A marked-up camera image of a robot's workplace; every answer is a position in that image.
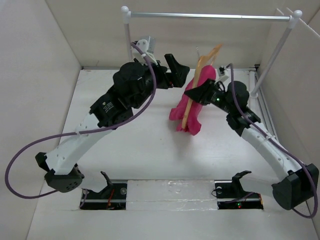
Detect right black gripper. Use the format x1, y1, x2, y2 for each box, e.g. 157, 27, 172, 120
184, 77, 235, 114

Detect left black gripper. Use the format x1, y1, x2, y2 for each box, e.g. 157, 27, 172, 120
131, 54, 189, 110

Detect wooden clothes hanger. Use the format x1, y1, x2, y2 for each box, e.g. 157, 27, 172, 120
181, 43, 223, 131

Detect pink trousers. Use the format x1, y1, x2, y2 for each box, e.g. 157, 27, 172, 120
169, 64, 218, 136

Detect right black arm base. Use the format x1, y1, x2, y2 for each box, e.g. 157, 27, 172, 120
211, 170, 264, 210

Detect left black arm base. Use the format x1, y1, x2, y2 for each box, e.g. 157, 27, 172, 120
79, 171, 128, 211

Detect white metal clothes rack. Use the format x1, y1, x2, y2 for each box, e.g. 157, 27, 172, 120
120, 5, 303, 99

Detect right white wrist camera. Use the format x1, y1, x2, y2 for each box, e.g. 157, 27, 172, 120
217, 66, 229, 82

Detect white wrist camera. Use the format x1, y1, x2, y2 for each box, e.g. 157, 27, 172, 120
132, 35, 160, 65
217, 66, 229, 82

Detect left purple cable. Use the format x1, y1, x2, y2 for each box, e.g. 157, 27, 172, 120
4, 41, 158, 208

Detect purple cable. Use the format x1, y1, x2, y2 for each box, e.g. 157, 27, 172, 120
4, 41, 158, 208
226, 62, 317, 220

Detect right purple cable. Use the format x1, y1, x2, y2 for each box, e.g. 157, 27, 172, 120
226, 62, 317, 220

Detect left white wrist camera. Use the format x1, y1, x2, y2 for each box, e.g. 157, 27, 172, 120
132, 35, 160, 65

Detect aluminium table edge rail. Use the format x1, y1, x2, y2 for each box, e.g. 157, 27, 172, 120
81, 65, 260, 71

